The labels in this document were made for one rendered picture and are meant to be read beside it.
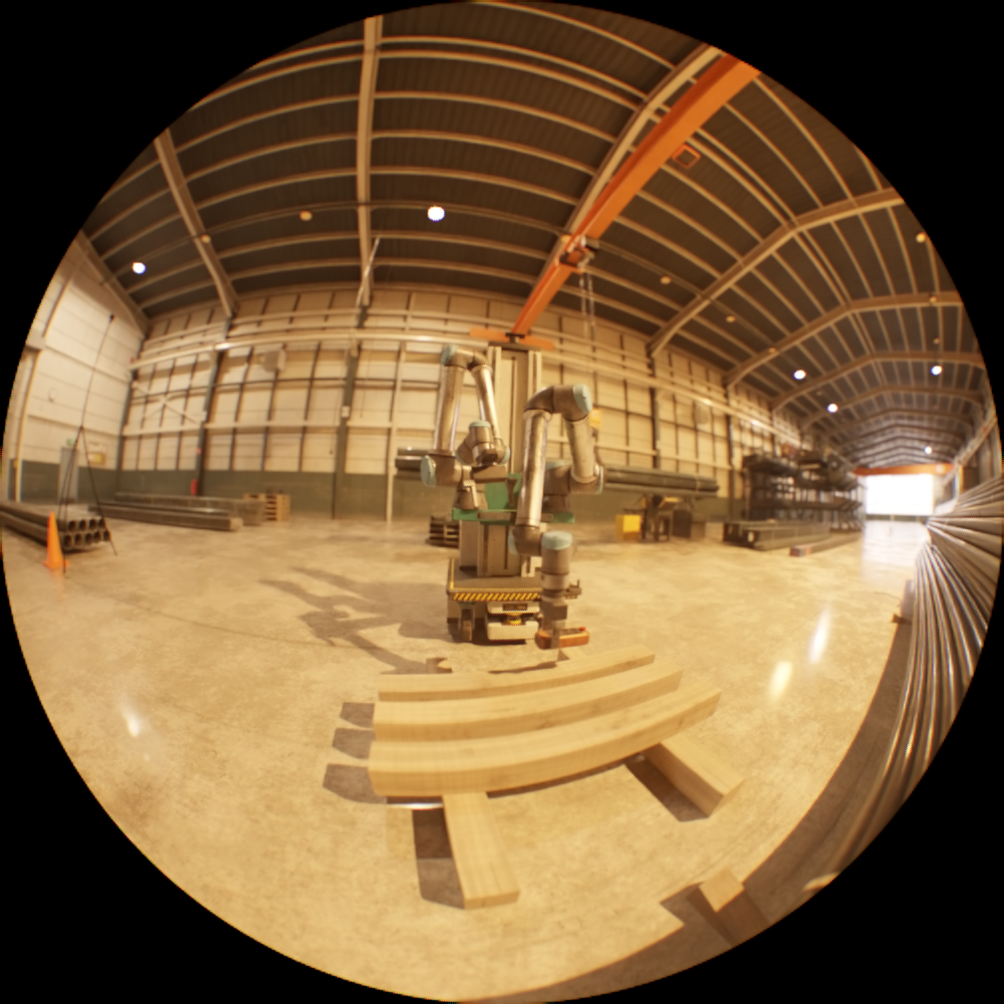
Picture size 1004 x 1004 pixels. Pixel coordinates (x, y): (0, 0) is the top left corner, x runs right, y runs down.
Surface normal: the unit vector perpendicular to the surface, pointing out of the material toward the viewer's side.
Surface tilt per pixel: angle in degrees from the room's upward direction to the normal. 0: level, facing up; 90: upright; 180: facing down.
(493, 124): 170
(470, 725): 90
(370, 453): 90
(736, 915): 14
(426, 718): 0
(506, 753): 0
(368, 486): 90
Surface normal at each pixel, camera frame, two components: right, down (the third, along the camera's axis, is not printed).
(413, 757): 0.04, -1.00
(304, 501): 0.25, 0.01
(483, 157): 0.00, 0.99
